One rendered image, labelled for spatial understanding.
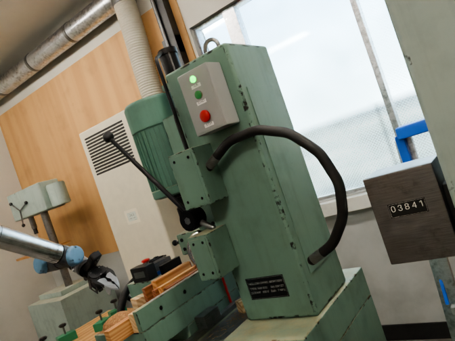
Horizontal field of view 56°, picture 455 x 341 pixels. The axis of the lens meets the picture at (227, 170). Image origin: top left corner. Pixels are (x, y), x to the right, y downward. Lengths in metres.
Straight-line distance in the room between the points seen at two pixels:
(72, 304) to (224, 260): 2.46
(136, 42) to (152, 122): 1.71
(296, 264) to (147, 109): 0.63
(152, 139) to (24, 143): 3.15
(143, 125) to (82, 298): 2.39
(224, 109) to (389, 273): 1.75
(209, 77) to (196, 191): 0.29
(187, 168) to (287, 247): 0.32
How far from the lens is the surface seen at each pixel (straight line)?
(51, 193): 3.46
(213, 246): 1.11
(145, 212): 2.93
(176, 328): 1.24
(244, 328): 1.22
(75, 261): 1.76
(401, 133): 1.65
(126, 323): 1.18
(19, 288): 4.45
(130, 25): 3.03
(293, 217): 1.11
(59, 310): 3.50
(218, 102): 1.04
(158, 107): 1.32
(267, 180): 1.07
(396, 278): 2.58
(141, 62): 2.95
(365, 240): 2.54
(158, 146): 1.31
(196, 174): 1.08
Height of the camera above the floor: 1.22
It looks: level
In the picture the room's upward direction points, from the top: 19 degrees counter-clockwise
